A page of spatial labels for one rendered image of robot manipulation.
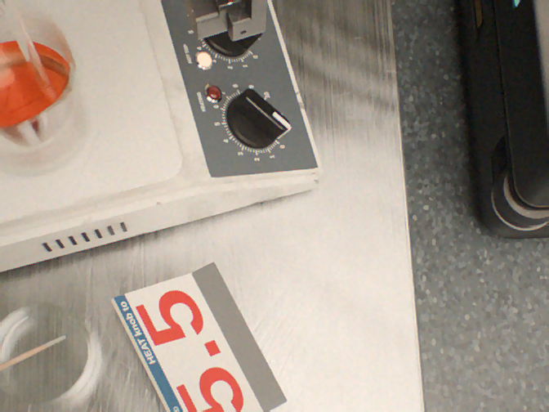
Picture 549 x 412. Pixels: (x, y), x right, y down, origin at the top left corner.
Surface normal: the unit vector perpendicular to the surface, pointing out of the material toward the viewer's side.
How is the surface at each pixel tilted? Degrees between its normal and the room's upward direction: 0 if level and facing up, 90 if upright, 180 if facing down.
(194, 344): 40
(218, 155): 30
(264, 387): 0
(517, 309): 0
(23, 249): 90
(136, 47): 0
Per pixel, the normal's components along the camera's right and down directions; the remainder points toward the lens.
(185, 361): 0.60, -0.48
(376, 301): 0.04, -0.25
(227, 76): 0.52, -0.35
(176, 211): 0.28, 0.93
